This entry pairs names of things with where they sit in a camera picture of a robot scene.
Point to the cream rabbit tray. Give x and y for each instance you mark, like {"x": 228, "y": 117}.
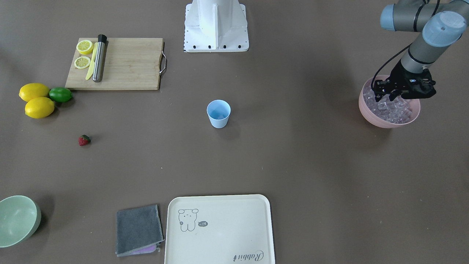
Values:
{"x": 220, "y": 229}

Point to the clear ice cubes pile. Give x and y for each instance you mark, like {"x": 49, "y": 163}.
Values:
{"x": 397, "y": 111}

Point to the lower whole yellow lemon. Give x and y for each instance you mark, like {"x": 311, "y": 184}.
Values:
{"x": 39, "y": 107}

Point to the light blue cup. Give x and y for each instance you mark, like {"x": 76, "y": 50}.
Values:
{"x": 218, "y": 112}

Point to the green lime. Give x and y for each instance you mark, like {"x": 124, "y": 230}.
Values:
{"x": 60, "y": 94}

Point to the upper lemon half slice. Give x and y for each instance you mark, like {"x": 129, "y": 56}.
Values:
{"x": 85, "y": 47}

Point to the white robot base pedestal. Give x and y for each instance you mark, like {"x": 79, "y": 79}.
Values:
{"x": 215, "y": 26}

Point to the yellow plastic knife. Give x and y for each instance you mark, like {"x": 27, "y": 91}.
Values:
{"x": 92, "y": 62}

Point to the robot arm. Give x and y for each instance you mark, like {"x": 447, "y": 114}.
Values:
{"x": 439, "y": 26}

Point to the whole yellow lemon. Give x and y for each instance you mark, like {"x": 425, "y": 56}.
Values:
{"x": 39, "y": 107}
{"x": 33, "y": 90}

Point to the mint green bowl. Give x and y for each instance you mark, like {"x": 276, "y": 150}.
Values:
{"x": 20, "y": 217}

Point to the grey folded cloth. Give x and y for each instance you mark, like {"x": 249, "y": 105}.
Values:
{"x": 138, "y": 231}

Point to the pink bowl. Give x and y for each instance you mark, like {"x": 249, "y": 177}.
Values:
{"x": 374, "y": 120}

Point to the lower lemon half slice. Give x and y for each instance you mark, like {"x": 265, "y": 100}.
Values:
{"x": 82, "y": 62}

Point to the bamboo cutting board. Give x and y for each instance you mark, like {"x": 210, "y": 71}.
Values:
{"x": 130, "y": 64}

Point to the red strawberry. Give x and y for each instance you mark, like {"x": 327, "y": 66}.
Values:
{"x": 84, "y": 140}

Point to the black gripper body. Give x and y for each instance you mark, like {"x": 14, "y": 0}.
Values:
{"x": 397, "y": 76}

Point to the steel muddler black tip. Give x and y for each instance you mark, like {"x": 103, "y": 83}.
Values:
{"x": 100, "y": 58}

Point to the lemon half slice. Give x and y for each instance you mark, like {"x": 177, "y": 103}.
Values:
{"x": 82, "y": 62}
{"x": 85, "y": 47}

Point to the upper whole yellow lemon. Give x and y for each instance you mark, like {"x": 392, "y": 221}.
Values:
{"x": 33, "y": 90}

